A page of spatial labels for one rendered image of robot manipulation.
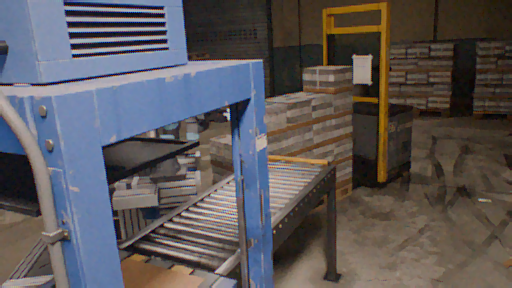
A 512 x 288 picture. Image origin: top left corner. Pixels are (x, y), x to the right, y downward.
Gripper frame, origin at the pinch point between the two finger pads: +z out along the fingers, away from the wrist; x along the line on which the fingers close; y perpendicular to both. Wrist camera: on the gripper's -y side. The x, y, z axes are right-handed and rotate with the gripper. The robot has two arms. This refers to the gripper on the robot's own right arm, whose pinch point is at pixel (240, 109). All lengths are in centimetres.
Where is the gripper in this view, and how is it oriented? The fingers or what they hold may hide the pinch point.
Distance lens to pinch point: 221.8
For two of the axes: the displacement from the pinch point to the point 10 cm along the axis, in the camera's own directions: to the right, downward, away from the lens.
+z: 9.5, 0.3, -3.1
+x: -3.1, 1.3, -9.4
